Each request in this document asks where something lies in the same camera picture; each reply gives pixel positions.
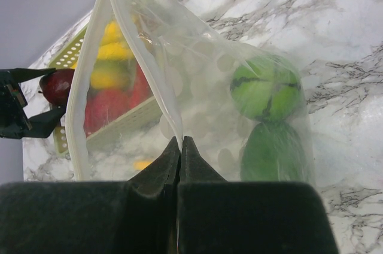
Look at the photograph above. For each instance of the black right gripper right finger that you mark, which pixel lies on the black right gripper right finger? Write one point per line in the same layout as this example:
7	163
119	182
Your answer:
217	216

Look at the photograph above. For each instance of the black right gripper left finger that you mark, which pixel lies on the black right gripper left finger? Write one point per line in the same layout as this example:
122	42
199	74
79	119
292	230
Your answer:
133	216

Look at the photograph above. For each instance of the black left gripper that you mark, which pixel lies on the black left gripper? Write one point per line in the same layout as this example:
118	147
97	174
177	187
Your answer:
14	122

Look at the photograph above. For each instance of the dark red apple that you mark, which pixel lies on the dark red apple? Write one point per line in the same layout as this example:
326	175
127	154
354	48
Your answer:
56	86

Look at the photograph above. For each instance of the green bell pepper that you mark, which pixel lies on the green bell pepper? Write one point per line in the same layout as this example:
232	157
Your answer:
274	152

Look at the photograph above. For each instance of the clear zip top bag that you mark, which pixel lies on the clear zip top bag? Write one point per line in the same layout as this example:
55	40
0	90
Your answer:
189	68

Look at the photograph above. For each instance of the green striped watermelon toy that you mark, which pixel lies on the green striped watermelon toy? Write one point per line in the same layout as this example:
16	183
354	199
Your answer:
268	88

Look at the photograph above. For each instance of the red tomato toy middle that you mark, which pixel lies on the red tomato toy middle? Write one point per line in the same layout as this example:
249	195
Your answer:
105	107

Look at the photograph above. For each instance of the yellow green mango toy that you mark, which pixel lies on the yellow green mango toy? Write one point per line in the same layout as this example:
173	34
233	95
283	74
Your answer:
106	75

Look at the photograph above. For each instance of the beige perforated plastic basket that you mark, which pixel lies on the beige perforated plastic basket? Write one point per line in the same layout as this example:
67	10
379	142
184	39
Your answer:
142	116

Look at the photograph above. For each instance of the yellow banana lower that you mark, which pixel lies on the yellow banana lower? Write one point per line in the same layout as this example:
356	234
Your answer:
114	52

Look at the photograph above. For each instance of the yellow banana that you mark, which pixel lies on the yellow banana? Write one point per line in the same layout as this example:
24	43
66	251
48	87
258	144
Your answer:
112	34
114	52

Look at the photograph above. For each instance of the yellow banana upper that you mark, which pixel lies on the yellow banana upper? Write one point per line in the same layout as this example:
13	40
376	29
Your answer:
112	34

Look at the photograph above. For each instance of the red chili pepper toy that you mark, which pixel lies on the red chili pepper toy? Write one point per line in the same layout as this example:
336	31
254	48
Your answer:
140	91

